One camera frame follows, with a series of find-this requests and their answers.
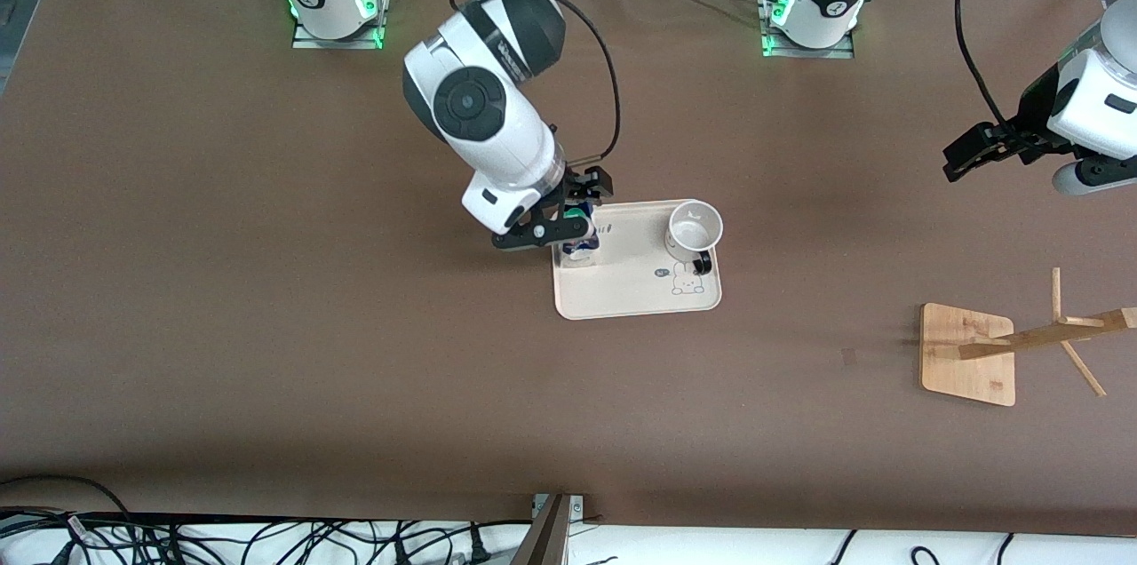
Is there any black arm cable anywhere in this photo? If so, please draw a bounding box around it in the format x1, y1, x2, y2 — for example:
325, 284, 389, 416
444, 0, 623, 164
954, 0, 1014, 127

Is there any aluminium table edge bracket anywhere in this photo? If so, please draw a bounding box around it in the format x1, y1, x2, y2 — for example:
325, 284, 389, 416
531, 494, 585, 565

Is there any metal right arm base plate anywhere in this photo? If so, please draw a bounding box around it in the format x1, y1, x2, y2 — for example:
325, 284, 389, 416
291, 0, 386, 50

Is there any blue white milk carton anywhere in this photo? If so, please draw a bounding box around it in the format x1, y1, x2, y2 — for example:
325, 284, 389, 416
558, 203, 601, 269

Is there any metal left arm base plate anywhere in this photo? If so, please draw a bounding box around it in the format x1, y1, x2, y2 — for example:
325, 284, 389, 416
760, 0, 855, 60

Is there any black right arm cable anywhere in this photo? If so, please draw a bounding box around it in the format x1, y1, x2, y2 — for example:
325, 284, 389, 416
444, 0, 623, 164

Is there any cream tray with rabbit print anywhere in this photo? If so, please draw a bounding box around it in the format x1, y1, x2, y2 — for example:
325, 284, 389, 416
550, 198, 723, 321

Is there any wooden mug stand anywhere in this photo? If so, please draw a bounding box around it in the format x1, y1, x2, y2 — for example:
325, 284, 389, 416
919, 267, 1137, 408

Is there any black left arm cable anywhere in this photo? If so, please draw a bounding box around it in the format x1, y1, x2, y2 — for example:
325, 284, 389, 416
954, 0, 1014, 127

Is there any white smiley mug black handle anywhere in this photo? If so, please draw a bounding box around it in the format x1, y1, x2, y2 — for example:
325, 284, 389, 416
664, 200, 725, 275

